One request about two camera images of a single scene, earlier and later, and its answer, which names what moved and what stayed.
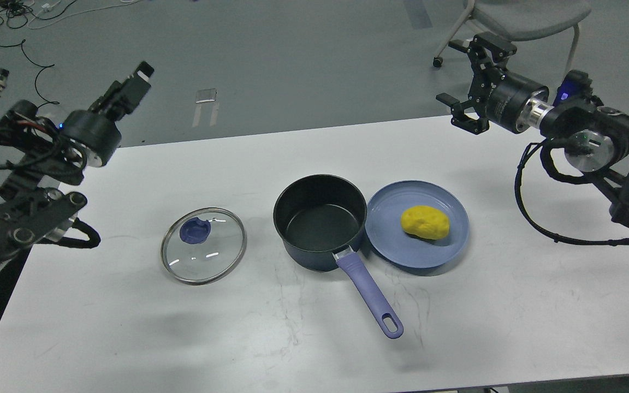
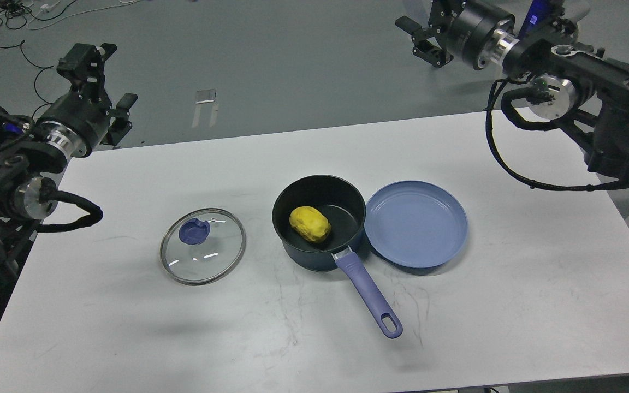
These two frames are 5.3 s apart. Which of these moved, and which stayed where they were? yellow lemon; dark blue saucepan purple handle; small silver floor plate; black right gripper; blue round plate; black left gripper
Moved: yellow lemon; black left gripper; black right gripper
Stayed: blue round plate; small silver floor plate; dark blue saucepan purple handle
